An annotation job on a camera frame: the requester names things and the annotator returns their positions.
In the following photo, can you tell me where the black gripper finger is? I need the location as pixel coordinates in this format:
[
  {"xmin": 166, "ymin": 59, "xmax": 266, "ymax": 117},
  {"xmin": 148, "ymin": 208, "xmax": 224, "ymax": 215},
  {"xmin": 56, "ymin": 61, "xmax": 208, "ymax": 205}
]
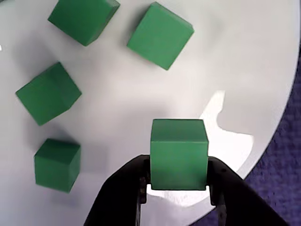
[
  {"xmin": 83, "ymin": 154, "xmax": 151, "ymax": 226},
  {"xmin": 207, "ymin": 156, "xmax": 289, "ymax": 226}
]

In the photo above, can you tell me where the green cube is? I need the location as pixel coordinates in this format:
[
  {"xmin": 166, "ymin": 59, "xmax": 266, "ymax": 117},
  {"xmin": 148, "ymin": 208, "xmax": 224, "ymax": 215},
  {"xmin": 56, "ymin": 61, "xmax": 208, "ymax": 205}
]
[
  {"xmin": 48, "ymin": 0, "xmax": 121, "ymax": 47},
  {"xmin": 34, "ymin": 138, "xmax": 81, "ymax": 194},
  {"xmin": 150, "ymin": 119, "xmax": 210, "ymax": 191},
  {"xmin": 127, "ymin": 1, "xmax": 195, "ymax": 71},
  {"xmin": 15, "ymin": 61, "xmax": 82, "ymax": 127}
]

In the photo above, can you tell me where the white round plate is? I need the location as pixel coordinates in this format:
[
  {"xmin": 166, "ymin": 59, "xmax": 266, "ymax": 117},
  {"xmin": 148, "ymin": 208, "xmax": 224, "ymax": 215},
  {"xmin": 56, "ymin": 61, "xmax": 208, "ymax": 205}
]
[{"xmin": 0, "ymin": 0, "xmax": 301, "ymax": 226}]

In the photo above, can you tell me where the blue woven tablecloth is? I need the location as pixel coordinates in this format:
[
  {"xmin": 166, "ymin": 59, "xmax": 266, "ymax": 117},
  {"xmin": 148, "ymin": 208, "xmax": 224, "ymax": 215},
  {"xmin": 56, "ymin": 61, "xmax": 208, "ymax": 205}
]
[{"xmin": 244, "ymin": 44, "xmax": 301, "ymax": 226}]

